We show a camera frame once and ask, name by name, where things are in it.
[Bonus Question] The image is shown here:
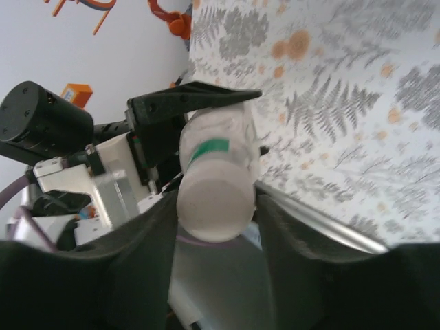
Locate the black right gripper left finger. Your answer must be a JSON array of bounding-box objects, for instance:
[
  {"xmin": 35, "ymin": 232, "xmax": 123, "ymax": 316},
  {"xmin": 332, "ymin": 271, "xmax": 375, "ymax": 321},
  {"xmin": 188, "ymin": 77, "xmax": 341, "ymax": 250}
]
[{"xmin": 0, "ymin": 191, "xmax": 180, "ymax": 330}]

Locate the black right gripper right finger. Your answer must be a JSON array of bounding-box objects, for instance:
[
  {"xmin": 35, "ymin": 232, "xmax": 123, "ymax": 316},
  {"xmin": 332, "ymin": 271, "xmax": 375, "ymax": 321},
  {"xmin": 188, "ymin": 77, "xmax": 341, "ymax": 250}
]
[{"xmin": 256, "ymin": 194, "xmax": 440, "ymax": 330}]

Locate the white bottle cap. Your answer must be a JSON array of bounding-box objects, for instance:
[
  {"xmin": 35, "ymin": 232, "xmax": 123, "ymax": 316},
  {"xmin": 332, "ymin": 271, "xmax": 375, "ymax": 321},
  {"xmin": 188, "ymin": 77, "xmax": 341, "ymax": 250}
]
[{"xmin": 175, "ymin": 161, "xmax": 256, "ymax": 242}]

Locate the floral patterned table mat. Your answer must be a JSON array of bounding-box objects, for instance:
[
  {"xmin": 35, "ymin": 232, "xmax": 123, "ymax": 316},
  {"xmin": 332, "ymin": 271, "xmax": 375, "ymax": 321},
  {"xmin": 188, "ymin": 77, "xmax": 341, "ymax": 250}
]
[{"xmin": 187, "ymin": 0, "xmax": 440, "ymax": 248}]

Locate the aluminium front rail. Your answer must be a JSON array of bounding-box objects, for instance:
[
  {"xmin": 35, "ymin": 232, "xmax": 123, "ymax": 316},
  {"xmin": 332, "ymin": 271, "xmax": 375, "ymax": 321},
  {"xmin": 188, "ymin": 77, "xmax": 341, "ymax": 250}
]
[{"xmin": 256, "ymin": 180, "xmax": 391, "ymax": 254}]

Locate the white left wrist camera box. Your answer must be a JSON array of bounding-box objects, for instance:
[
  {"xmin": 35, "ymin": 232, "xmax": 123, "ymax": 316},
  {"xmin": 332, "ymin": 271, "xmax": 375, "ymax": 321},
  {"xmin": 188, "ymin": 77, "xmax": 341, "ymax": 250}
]
[{"xmin": 32, "ymin": 133, "xmax": 162, "ymax": 231}]

